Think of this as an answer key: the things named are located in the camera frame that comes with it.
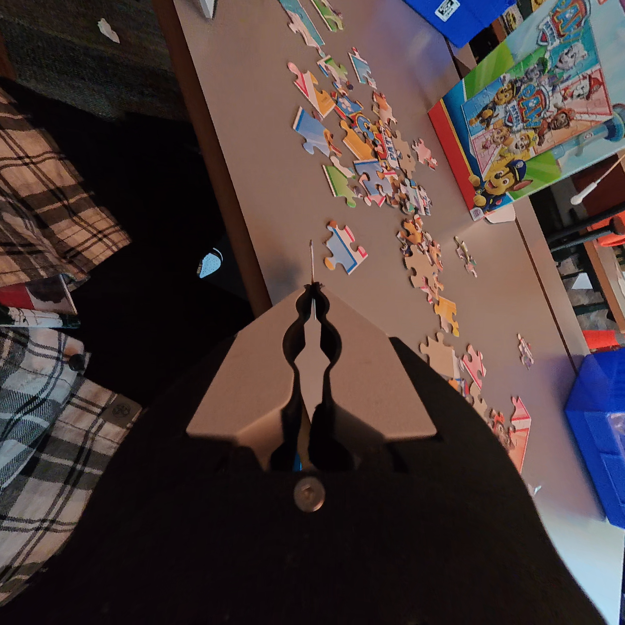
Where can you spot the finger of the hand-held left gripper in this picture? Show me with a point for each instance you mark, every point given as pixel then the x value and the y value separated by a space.
pixel 209 7

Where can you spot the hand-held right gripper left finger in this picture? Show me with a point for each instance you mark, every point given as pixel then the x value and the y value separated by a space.
pixel 239 385

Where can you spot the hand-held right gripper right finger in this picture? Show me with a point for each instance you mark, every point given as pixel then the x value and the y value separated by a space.
pixel 381 385

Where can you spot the plain teal puzzle piece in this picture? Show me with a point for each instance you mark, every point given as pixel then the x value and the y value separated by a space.
pixel 290 5

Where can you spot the blue rainbow puzzle piece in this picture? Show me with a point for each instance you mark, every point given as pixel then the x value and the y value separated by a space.
pixel 307 29

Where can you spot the orange dog puzzle piece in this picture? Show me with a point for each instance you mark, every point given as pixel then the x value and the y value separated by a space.
pixel 499 427

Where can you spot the thin white-edged puzzle piece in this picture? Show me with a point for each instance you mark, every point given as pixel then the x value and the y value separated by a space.
pixel 313 273

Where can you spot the red striped joined puzzle section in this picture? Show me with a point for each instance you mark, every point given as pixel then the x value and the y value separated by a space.
pixel 521 429

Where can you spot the jigsaw puzzle pieces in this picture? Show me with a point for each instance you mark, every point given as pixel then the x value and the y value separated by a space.
pixel 312 132

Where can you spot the grey desk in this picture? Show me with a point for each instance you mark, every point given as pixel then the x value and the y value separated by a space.
pixel 273 146

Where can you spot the white paper scrap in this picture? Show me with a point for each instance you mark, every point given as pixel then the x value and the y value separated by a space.
pixel 108 30

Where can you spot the person's dark shoe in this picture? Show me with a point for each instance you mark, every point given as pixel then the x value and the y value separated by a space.
pixel 210 263

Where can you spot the clear plastic scrap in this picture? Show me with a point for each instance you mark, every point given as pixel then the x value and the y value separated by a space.
pixel 535 489

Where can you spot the wooden book stand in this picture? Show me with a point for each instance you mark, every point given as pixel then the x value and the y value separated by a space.
pixel 503 215

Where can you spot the blue plastic bin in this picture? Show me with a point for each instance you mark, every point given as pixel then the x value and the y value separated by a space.
pixel 454 19
pixel 595 429

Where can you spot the red plastic bin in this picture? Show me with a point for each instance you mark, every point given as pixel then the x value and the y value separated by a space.
pixel 600 340

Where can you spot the red white printed card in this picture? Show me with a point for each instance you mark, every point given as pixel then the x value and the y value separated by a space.
pixel 29 298

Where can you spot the person's plaid shirt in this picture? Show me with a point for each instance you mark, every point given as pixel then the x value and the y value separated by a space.
pixel 39 195

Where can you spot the colourful puzzle box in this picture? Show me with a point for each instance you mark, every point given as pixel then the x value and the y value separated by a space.
pixel 527 122

